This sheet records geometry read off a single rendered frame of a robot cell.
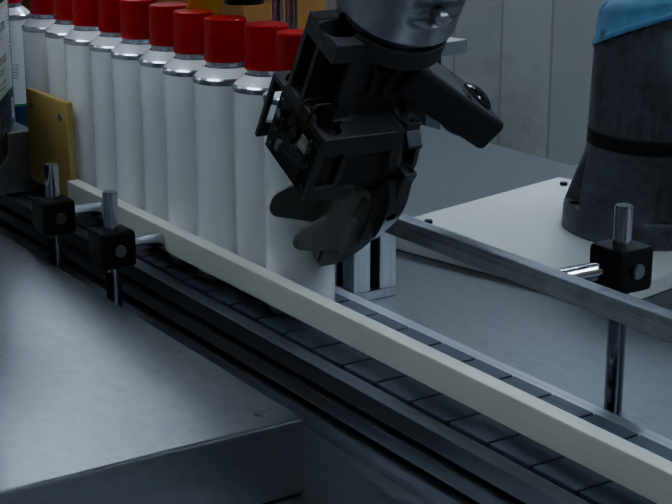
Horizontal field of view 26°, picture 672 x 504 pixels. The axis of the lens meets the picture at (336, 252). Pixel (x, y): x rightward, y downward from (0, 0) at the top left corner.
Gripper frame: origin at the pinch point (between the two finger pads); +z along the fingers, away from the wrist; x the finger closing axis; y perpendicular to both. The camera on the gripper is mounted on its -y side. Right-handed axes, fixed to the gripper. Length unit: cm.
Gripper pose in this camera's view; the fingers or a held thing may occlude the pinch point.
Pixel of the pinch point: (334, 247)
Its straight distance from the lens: 104.0
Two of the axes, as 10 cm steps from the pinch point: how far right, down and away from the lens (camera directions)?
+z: -2.7, 7.2, 6.4
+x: 4.7, 6.8, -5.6
